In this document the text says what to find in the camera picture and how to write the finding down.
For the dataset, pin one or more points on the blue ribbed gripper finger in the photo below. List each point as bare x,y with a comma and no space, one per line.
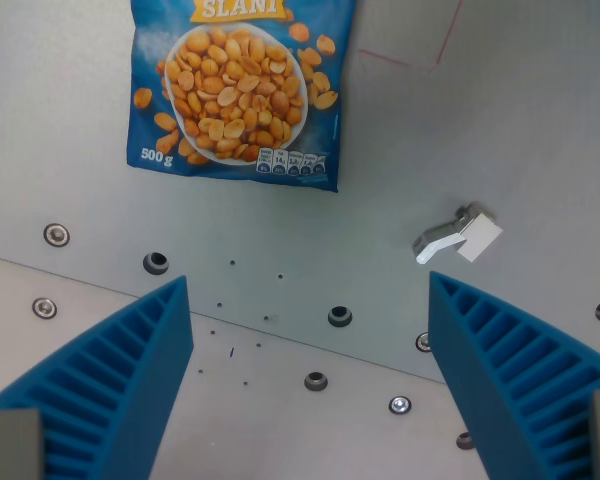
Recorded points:
520,380
105,380

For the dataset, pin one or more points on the blue salted peanuts bag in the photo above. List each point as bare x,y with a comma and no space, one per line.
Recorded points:
240,90

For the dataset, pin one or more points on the small grey metal clip part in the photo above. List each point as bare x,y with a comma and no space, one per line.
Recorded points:
457,234

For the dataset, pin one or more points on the silver countersunk screw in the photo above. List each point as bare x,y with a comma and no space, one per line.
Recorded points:
56,234
45,308
423,342
400,404

